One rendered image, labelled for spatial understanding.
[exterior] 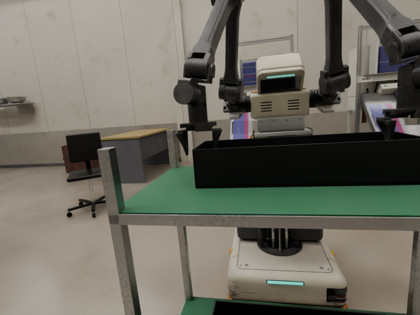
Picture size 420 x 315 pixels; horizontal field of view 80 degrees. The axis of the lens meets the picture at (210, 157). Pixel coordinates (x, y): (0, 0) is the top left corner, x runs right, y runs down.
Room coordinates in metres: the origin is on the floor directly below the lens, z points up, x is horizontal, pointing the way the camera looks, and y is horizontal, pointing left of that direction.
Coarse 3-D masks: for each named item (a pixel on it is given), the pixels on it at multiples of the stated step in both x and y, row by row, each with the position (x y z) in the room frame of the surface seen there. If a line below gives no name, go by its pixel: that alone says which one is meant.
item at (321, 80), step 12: (324, 0) 1.01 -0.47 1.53; (336, 0) 0.97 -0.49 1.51; (336, 12) 0.99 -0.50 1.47; (336, 24) 1.00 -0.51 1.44; (336, 36) 1.01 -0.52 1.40; (336, 48) 1.02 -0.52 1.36; (336, 60) 1.04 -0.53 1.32; (324, 72) 1.06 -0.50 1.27; (348, 72) 1.06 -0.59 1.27; (324, 84) 1.07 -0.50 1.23; (348, 84) 1.06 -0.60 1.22
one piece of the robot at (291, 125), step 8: (264, 120) 1.20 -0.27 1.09; (272, 120) 1.19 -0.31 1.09; (280, 120) 1.19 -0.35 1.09; (288, 120) 1.18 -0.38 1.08; (296, 120) 1.17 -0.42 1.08; (304, 120) 1.16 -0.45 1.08; (264, 128) 1.20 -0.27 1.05; (272, 128) 1.19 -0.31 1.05; (280, 128) 1.19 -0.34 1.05; (288, 128) 1.18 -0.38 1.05; (296, 128) 1.17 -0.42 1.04; (304, 128) 1.17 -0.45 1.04; (256, 136) 1.12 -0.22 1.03; (264, 136) 1.14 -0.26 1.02
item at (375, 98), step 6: (366, 96) 2.82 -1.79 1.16; (372, 96) 2.81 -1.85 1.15; (378, 96) 2.79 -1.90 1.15; (384, 96) 2.77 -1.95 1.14; (390, 96) 2.75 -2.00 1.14; (366, 102) 2.76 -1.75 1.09; (372, 102) 2.74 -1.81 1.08; (378, 102) 2.72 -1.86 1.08; (384, 102) 2.71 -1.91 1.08; (390, 102) 2.69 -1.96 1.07
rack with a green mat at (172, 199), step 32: (160, 192) 0.66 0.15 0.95; (192, 192) 0.64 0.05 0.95; (224, 192) 0.62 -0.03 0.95; (256, 192) 0.60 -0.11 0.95; (288, 192) 0.58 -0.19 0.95; (320, 192) 0.57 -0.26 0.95; (352, 192) 0.55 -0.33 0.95; (384, 192) 0.54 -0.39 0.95; (416, 192) 0.52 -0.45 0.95; (128, 224) 0.54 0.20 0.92; (160, 224) 0.52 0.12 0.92; (192, 224) 0.50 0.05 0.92; (224, 224) 0.49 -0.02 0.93; (256, 224) 0.48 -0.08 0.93; (288, 224) 0.46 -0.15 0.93; (320, 224) 0.45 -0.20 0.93; (352, 224) 0.44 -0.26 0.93; (384, 224) 0.43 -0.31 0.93; (416, 224) 0.42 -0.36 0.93; (128, 256) 0.55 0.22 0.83; (416, 256) 0.78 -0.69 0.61; (128, 288) 0.54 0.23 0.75; (416, 288) 0.77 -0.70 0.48
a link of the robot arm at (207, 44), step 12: (216, 0) 0.92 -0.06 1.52; (228, 0) 0.91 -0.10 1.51; (240, 0) 0.94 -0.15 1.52; (216, 12) 0.87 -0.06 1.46; (228, 12) 0.92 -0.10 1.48; (216, 24) 0.83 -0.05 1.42; (204, 36) 0.80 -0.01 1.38; (216, 36) 0.82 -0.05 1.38; (192, 48) 0.78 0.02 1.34; (204, 48) 0.77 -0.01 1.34; (216, 48) 0.83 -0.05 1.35; (192, 60) 0.74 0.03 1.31; (204, 60) 0.73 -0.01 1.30; (192, 72) 0.74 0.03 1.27; (204, 72) 0.73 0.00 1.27
